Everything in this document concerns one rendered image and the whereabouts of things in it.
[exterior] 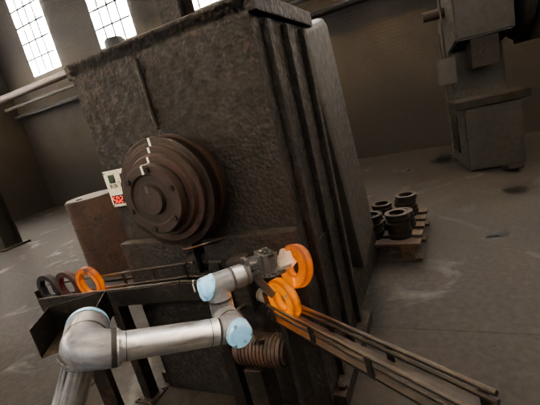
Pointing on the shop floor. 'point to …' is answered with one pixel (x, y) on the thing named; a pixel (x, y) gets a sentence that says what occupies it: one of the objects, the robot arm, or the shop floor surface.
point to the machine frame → (233, 168)
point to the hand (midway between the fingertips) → (295, 260)
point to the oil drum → (99, 231)
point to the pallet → (399, 227)
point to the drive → (344, 158)
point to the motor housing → (263, 366)
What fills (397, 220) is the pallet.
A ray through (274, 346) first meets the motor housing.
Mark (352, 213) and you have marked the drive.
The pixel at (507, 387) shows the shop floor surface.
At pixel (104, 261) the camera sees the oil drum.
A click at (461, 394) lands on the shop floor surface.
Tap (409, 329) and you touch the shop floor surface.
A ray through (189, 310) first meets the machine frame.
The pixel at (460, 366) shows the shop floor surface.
